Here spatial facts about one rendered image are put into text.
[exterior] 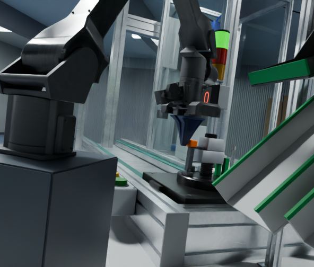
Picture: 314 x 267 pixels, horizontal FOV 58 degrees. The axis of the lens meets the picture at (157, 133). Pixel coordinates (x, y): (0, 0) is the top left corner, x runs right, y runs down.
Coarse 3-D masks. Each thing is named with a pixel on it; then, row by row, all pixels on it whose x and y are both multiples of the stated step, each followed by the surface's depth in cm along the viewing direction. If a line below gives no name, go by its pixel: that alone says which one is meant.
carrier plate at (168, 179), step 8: (144, 176) 74; (152, 176) 71; (160, 176) 72; (168, 176) 73; (176, 176) 75; (160, 184) 65; (168, 184) 64; (176, 184) 65; (168, 192) 61; (176, 192) 58; (184, 192) 58; (192, 192) 59; (200, 192) 60; (208, 192) 61; (216, 192) 62; (176, 200) 57; (184, 200) 54; (192, 200) 55; (200, 200) 55; (208, 200) 56; (216, 200) 57; (224, 200) 58
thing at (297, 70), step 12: (312, 36) 49; (300, 48) 49; (312, 48) 49; (288, 60) 48; (300, 60) 35; (312, 60) 35; (252, 72) 46; (264, 72) 43; (276, 72) 40; (288, 72) 38; (300, 72) 36; (312, 72) 35; (252, 84) 47; (264, 84) 44
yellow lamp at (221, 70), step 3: (216, 66) 88; (219, 66) 88; (222, 66) 88; (219, 69) 88; (222, 69) 88; (219, 72) 88; (222, 72) 88; (219, 75) 88; (222, 75) 88; (219, 78) 88; (222, 78) 88
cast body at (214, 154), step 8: (200, 136) 70; (208, 136) 68; (216, 136) 68; (200, 144) 69; (208, 144) 67; (216, 144) 67; (200, 152) 67; (208, 152) 67; (216, 152) 68; (200, 160) 66; (208, 160) 67; (216, 160) 68
